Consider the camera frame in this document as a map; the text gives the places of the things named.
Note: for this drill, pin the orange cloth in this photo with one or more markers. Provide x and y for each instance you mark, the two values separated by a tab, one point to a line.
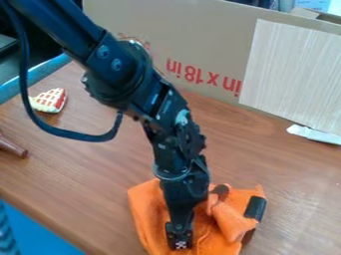
226	220

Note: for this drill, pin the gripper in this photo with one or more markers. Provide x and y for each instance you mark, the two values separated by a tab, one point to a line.
182	199

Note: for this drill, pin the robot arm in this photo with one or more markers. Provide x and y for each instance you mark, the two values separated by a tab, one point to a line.
115	63

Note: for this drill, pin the cardboard box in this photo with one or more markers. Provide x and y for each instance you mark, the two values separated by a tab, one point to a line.
200	43

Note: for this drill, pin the brown wooden tool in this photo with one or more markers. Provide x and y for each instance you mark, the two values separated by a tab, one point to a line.
12	146

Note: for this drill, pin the light wooden board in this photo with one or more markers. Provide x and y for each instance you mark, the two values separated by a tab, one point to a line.
295	73

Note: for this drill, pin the blue bar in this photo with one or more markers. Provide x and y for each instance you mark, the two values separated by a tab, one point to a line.
31	74

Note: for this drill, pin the white paper piece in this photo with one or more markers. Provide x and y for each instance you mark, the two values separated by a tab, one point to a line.
313	134

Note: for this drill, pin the red and yellow toy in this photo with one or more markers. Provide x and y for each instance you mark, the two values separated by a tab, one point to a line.
49	99

